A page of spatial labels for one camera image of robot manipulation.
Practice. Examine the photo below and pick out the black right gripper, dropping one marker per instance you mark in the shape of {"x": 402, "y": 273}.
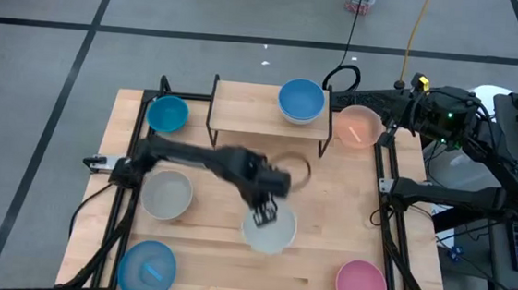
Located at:
{"x": 401, "y": 105}

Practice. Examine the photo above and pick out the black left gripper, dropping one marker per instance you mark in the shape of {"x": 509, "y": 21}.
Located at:
{"x": 263, "y": 178}

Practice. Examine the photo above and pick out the translucent white bowl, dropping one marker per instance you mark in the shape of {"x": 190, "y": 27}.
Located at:
{"x": 270, "y": 238}

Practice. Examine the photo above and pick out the translucent orange bowl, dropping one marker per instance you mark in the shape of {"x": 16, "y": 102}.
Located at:
{"x": 357, "y": 127}

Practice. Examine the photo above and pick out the blue opaque bowl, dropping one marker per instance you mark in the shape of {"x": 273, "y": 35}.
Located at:
{"x": 302, "y": 97}

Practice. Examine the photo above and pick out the grey opaque bowl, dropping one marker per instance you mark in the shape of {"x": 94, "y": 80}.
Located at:
{"x": 166, "y": 195}

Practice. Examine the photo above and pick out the pink opaque bowl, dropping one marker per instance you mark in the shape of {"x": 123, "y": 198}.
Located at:
{"x": 361, "y": 287}

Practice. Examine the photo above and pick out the translucent blue bowl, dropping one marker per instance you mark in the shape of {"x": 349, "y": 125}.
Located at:
{"x": 147, "y": 270}

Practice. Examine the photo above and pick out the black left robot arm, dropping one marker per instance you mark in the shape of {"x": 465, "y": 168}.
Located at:
{"x": 184, "y": 154}

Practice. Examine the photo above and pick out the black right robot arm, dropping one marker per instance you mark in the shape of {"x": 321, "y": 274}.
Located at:
{"x": 445, "y": 195}

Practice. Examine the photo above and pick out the white round object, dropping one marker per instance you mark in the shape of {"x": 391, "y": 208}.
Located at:
{"x": 487, "y": 96}

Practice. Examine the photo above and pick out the teal bowl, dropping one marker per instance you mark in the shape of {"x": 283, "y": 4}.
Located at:
{"x": 167, "y": 113}

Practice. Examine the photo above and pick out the black metal table frame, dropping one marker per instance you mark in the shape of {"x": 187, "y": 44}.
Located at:
{"x": 383, "y": 164}

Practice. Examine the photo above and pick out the wooden shelf with black frame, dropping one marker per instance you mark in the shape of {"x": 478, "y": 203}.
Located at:
{"x": 243, "y": 107}

